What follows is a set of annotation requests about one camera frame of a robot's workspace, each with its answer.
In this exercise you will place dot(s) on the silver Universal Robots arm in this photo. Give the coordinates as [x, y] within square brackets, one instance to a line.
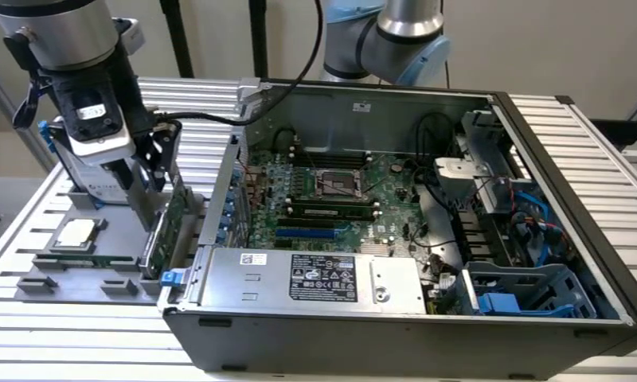
[69, 32]

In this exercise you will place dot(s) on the black open PC case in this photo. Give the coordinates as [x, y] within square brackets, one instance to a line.
[402, 342]

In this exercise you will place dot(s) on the grey parts rack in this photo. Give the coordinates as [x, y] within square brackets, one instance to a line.
[83, 284]

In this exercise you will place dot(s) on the CPU socket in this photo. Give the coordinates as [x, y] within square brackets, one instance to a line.
[338, 184]

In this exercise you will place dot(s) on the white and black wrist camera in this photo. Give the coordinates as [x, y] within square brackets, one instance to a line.
[91, 119]

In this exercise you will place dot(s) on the green RAM stick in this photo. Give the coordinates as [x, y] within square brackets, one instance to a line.
[83, 261]

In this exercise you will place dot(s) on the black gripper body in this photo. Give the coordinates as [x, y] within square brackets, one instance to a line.
[133, 95]

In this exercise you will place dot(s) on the silver CPU chip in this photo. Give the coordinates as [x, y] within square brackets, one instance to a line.
[78, 235]

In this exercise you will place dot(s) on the blue expansion slot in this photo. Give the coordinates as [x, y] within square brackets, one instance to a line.
[305, 232]

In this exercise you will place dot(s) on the silver chipset heat sink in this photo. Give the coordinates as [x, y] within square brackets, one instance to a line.
[375, 249]

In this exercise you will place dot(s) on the black tripod pole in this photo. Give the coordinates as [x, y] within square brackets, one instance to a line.
[258, 40]
[177, 40]

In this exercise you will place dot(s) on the blue-grey disk bay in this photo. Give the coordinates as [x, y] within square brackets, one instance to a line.
[530, 290]

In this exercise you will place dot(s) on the blue case latch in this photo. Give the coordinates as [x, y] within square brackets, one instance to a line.
[170, 278]

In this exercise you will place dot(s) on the silver power supply unit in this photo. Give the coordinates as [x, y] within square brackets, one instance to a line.
[275, 278]

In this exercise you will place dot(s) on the RAM stick with white label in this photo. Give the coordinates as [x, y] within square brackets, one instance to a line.
[331, 211]

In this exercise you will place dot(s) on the green graphics card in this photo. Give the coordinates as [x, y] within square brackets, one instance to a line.
[163, 235]

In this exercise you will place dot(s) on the black RAM slot bank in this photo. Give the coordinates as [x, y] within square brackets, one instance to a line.
[329, 158]

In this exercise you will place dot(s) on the grey box on wrist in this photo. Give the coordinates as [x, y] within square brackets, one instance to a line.
[131, 36]

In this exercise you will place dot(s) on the metal drive cage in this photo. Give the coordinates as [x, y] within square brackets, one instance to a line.
[474, 159]

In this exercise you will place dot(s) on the green motherboard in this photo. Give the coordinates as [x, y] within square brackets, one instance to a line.
[393, 223]

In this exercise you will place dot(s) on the black expansion slot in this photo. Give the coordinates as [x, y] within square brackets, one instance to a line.
[307, 223]

